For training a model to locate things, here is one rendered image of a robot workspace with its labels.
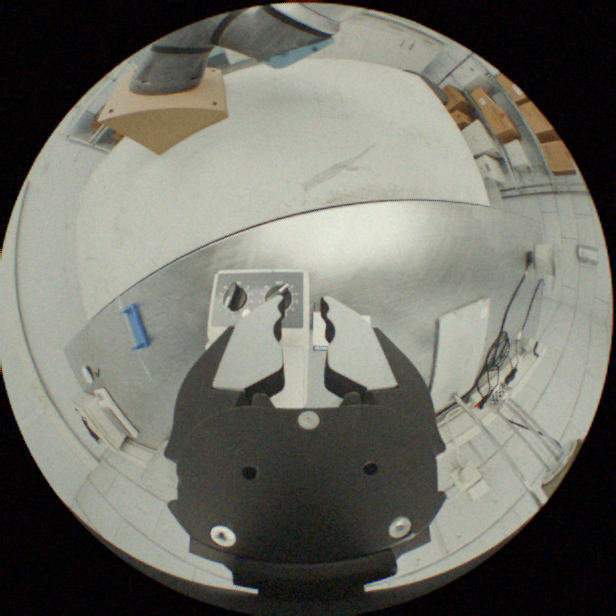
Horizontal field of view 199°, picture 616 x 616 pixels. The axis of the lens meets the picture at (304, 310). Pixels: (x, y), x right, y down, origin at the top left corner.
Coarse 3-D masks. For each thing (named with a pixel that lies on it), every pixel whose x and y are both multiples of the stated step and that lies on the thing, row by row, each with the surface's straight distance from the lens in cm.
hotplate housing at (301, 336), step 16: (224, 272) 26; (240, 272) 25; (304, 272) 24; (304, 288) 22; (304, 304) 22; (304, 320) 21; (208, 336) 24; (288, 336) 21; (304, 336) 21; (304, 384) 25; (304, 400) 27
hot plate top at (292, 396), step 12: (288, 348) 20; (300, 348) 20; (288, 360) 20; (300, 360) 20; (288, 372) 21; (300, 372) 21; (288, 384) 22; (300, 384) 22; (276, 396) 24; (288, 396) 24; (300, 396) 24
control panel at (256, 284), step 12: (228, 276) 25; (240, 276) 24; (252, 276) 24; (264, 276) 23; (276, 276) 23; (288, 276) 23; (300, 276) 23; (216, 288) 25; (228, 288) 24; (252, 288) 23; (264, 288) 23; (300, 288) 22; (216, 300) 24; (252, 300) 22; (264, 300) 22; (300, 300) 22; (216, 312) 24; (228, 312) 23; (240, 312) 22; (288, 312) 21; (300, 312) 21; (216, 324) 23; (228, 324) 23; (288, 324) 21; (300, 324) 21
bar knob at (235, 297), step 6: (234, 282) 22; (234, 288) 22; (240, 288) 23; (228, 294) 22; (234, 294) 22; (240, 294) 23; (246, 294) 23; (228, 300) 21; (234, 300) 22; (240, 300) 22; (228, 306) 21; (234, 306) 22; (240, 306) 22
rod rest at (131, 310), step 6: (126, 306) 46; (132, 306) 43; (120, 312) 44; (126, 312) 43; (132, 312) 44; (132, 318) 45; (138, 318) 44; (132, 324) 45; (138, 324) 43; (138, 330) 44; (138, 336) 45; (144, 336) 44; (138, 342) 46; (144, 342) 44; (132, 348) 45; (138, 348) 43
